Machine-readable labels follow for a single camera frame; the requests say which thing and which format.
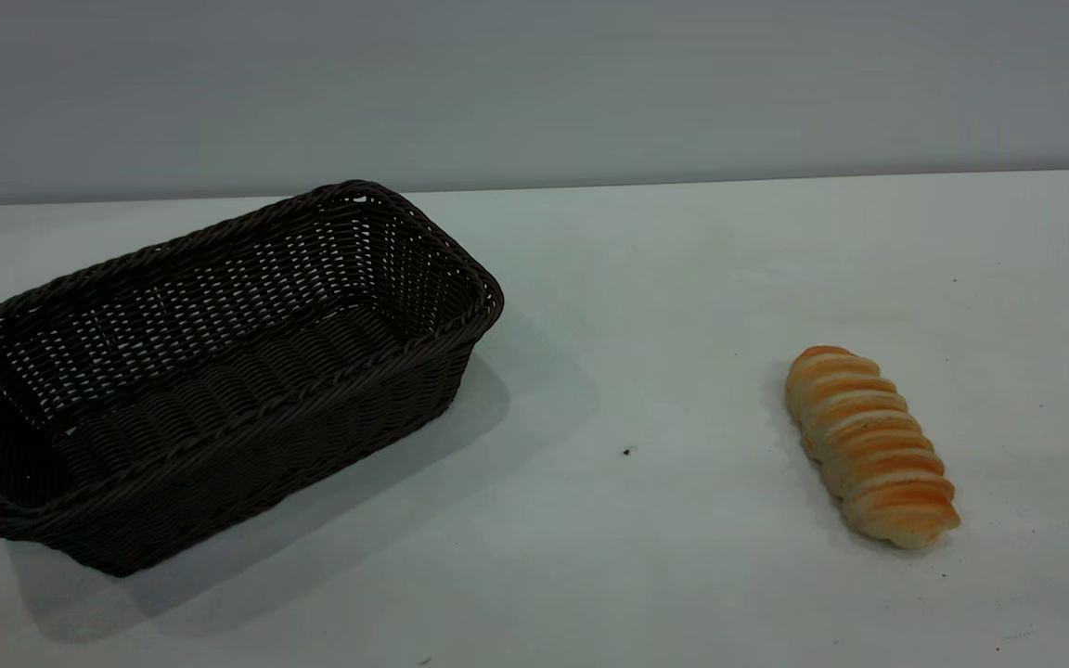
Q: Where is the black woven basket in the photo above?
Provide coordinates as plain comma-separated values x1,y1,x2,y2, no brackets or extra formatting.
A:
0,180,506,578

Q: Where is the ridged orange bread roll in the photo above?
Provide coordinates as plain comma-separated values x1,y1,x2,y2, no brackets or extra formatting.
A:
784,345,961,550

